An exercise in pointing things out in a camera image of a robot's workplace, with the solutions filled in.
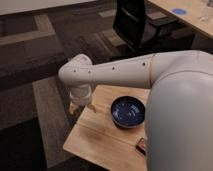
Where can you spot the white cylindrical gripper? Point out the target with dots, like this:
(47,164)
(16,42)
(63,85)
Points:
(81,95)

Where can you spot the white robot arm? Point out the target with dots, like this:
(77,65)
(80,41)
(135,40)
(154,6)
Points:
(179,112)

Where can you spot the orange and black snack bar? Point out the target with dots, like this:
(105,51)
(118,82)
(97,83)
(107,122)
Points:
(141,147)

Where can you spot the dark blue ceramic bowl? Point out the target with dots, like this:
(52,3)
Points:
(127,112)

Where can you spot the blue round coaster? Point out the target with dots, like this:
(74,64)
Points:
(179,11)

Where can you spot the clear drinking glass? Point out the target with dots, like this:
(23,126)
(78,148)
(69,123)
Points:
(207,11)

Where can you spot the black office chair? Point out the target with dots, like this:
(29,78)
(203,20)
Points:
(137,29)

